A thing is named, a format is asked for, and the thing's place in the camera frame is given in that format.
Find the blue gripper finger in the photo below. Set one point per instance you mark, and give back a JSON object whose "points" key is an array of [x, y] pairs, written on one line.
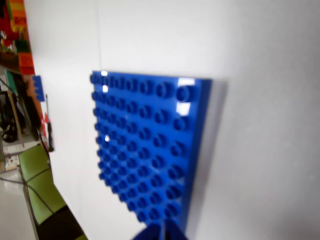
{"points": [[175, 232], [150, 233]]}

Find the small blue toy block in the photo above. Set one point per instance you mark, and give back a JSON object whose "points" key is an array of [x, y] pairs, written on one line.
{"points": [[37, 87]]}

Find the blue 8x8 stud plate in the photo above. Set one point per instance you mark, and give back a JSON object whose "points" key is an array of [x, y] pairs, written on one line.
{"points": [[150, 137]]}

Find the green floor mat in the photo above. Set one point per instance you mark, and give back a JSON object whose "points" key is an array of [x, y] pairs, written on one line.
{"points": [[37, 162]]}

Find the thin black rod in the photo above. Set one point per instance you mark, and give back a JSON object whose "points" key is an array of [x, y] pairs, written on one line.
{"points": [[50, 130]]}

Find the black wheeled cart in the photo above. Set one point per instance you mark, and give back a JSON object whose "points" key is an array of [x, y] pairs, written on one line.
{"points": [[10, 136]]}

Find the wooden stick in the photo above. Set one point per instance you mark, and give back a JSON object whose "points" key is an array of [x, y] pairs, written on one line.
{"points": [[16, 117]]}

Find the colourful toy brick pile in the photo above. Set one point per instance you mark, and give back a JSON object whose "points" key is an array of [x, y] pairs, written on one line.
{"points": [[22, 62]]}

